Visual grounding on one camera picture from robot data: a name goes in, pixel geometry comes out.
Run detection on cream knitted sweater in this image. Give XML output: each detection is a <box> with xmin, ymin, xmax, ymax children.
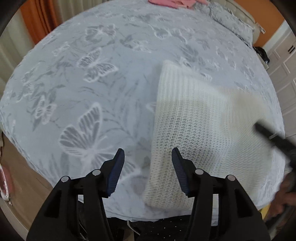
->
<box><xmin>143</xmin><ymin>60</ymin><xmax>285</xmax><ymax>210</ymax></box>

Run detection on person's right hand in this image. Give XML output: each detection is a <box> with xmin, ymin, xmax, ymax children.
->
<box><xmin>265</xmin><ymin>172</ymin><xmax>295</xmax><ymax>230</ymax></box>

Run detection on pink white round object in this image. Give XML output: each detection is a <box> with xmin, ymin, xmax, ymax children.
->
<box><xmin>1</xmin><ymin>165</ymin><xmax>14</xmax><ymax>202</ymax></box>

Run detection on white wardrobe doors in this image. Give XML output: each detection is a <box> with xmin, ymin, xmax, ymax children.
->
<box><xmin>263</xmin><ymin>21</ymin><xmax>295</xmax><ymax>140</ymax></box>

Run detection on black bag on nightstand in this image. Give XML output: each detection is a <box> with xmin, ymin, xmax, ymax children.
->
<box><xmin>253</xmin><ymin>46</ymin><xmax>270</xmax><ymax>64</ymax></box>

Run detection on grey butterfly bedspread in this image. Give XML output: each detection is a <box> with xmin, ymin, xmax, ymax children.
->
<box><xmin>1</xmin><ymin>1</ymin><xmax>284</xmax><ymax>221</ymax></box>

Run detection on grey patterned pillow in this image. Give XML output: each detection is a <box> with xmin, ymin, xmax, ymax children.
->
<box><xmin>194</xmin><ymin>1</ymin><xmax>253</xmax><ymax>48</ymax></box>

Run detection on pink garment on bed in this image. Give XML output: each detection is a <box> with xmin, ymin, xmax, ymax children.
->
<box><xmin>148</xmin><ymin>0</ymin><xmax>209</xmax><ymax>9</ymax></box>

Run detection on beige and orange curtain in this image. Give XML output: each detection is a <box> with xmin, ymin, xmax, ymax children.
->
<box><xmin>1</xmin><ymin>1</ymin><xmax>103</xmax><ymax>93</ymax></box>

